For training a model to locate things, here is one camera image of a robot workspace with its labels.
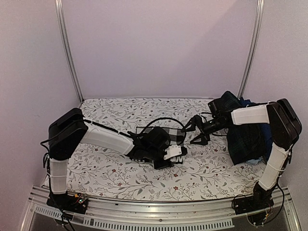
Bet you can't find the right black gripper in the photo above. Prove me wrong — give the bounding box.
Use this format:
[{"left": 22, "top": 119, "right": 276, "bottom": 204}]
[{"left": 181, "top": 117, "right": 226, "bottom": 145}]

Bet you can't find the black white checkered shirt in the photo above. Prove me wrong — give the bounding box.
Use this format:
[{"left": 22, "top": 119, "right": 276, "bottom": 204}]
[{"left": 131, "top": 126, "right": 188, "bottom": 166}]

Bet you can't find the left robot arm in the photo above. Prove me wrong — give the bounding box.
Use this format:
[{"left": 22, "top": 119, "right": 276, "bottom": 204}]
[{"left": 40, "top": 108, "right": 188, "bottom": 209}]

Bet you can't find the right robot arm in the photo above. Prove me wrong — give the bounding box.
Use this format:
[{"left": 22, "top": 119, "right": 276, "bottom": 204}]
[{"left": 181, "top": 98, "right": 302, "bottom": 210}]

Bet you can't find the floral patterned table mat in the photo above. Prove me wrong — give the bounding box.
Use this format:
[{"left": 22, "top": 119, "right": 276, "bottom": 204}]
[{"left": 67, "top": 98, "right": 265, "bottom": 201}]

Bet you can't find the dark green plaid garment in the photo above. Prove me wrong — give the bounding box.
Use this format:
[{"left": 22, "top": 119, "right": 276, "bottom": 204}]
[{"left": 221, "top": 91, "right": 267, "bottom": 165}]

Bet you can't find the light blue garment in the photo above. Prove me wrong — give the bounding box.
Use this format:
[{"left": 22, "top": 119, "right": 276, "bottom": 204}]
[{"left": 246, "top": 157, "right": 262, "bottom": 165}]

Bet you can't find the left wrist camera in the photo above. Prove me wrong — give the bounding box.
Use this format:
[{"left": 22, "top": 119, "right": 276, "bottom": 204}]
[{"left": 164, "top": 145, "right": 183, "bottom": 160}]

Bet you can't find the front aluminium rail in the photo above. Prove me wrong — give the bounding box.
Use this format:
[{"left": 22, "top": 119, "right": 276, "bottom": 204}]
[{"left": 21, "top": 186, "right": 303, "bottom": 231}]

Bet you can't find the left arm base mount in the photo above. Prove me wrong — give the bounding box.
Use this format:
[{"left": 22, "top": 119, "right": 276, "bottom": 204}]
[{"left": 46, "top": 193, "right": 89, "bottom": 214}]

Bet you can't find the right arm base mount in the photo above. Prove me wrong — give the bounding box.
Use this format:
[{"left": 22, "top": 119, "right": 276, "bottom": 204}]
[{"left": 231, "top": 194, "right": 274, "bottom": 215}]

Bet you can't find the right aluminium frame post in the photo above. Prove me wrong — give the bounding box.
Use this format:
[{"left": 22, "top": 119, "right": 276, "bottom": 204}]
[{"left": 237, "top": 0, "right": 265, "bottom": 98}]

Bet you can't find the aluminium frame post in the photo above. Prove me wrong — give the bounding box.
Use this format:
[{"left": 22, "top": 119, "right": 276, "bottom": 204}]
[
  {"left": 237, "top": 0, "right": 265, "bottom": 98},
  {"left": 54, "top": 0, "right": 84, "bottom": 103}
]

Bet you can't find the left aluminium frame post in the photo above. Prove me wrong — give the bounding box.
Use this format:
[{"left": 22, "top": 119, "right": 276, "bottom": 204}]
[{"left": 54, "top": 0, "right": 84, "bottom": 103}]

